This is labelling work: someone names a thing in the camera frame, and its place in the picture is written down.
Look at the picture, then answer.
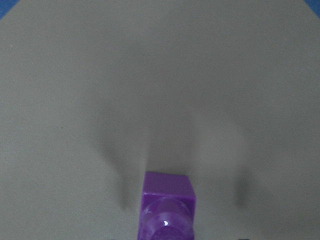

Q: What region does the purple toy block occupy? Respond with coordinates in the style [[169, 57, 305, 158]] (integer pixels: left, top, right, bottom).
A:
[[137, 171, 197, 240]]

